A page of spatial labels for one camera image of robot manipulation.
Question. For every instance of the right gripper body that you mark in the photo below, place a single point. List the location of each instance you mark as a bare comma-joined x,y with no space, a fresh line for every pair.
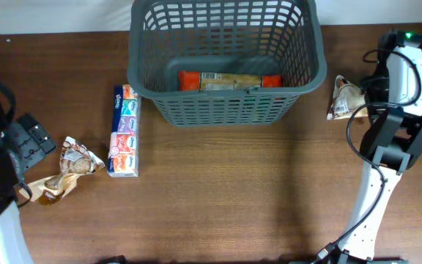
376,89

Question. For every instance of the grey plastic shopping basket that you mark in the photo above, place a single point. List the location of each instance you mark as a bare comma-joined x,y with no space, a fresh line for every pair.
253,37

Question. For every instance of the beige snack bag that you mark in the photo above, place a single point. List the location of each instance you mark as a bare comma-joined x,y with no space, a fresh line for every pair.
347,97

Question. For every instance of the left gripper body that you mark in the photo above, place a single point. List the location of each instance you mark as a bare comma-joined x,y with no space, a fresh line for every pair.
26,146

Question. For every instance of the orange pasta packet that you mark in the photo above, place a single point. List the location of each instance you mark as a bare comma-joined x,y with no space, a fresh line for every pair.
205,81

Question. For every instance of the brown snack bag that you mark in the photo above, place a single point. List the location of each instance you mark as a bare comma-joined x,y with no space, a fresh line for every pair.
75,161

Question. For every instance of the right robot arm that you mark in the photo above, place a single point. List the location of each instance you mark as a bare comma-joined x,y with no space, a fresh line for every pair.
391,145

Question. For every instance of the multicolour tissue pack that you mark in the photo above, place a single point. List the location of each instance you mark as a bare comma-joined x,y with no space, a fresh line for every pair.
123,149

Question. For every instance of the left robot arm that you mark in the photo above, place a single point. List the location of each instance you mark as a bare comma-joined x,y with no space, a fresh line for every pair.
13,248

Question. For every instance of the green lid spice jar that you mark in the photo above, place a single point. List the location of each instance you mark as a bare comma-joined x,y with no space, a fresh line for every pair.
257,107

